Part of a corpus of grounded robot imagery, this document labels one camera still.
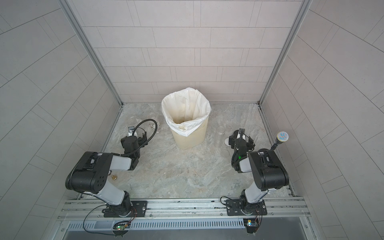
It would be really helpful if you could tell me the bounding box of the white jar lid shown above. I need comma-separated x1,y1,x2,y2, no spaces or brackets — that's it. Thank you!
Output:
225,138,231,147

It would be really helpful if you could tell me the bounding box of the black lid glass jar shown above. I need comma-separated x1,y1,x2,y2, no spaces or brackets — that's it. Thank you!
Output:
221,104,236,124

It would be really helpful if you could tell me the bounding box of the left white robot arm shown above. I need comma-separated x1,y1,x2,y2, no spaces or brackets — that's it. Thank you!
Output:
65,132,147,211

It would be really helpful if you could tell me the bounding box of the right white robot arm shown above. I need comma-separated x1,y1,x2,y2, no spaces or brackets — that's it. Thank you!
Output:
225,128,289,211

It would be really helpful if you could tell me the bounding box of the round knob on stalk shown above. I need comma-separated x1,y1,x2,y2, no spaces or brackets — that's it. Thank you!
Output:
271,131,289,150

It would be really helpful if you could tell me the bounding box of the beige ribbed trash bin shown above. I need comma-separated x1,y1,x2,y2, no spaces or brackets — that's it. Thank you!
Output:
171,118,209,150

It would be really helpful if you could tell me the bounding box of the white trash bag liner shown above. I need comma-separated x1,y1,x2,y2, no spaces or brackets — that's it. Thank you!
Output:
162,88,212,137

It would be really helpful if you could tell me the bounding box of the right circuit board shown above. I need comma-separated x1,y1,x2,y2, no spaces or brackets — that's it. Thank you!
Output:
243,219,260,234

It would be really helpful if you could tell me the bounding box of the circuit board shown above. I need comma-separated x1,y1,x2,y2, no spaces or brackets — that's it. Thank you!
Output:
113,221,130,231
243,219,260,234

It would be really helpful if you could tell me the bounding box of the left circuit board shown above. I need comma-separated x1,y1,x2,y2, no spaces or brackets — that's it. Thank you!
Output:
113,221,130,231

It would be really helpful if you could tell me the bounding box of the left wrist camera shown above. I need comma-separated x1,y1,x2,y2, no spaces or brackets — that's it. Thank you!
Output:
127,126,135,137

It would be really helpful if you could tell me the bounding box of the left black corrugated cable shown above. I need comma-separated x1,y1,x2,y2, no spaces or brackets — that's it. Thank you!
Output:
128,118,159,155

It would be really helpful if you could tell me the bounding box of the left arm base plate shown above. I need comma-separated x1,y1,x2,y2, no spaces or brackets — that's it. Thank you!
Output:
102,201,148,218

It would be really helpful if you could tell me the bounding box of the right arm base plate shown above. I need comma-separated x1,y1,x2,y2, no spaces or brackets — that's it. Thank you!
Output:
225,199,268,216

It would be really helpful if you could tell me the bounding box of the aluminium mounting rail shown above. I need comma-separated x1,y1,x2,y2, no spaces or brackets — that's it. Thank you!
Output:
55,197,311,221

